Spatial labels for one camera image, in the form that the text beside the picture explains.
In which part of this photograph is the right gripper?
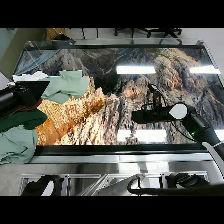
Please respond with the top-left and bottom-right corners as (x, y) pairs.
(131, 109), (154, 125)

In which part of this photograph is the black office chair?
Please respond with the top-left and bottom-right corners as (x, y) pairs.
(114, 27), (152, 39)
(146, 27), (183, 39)

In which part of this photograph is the brown garment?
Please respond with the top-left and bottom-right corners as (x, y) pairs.
(9, 103), (42, 115)

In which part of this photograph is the white garment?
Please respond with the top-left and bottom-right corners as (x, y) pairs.
(12, 70), (50, 83)

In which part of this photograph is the silver frame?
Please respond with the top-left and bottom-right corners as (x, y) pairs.
(0, 39), (224, 197)

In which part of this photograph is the black cable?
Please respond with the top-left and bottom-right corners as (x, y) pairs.
(126, 174), (224, 197)

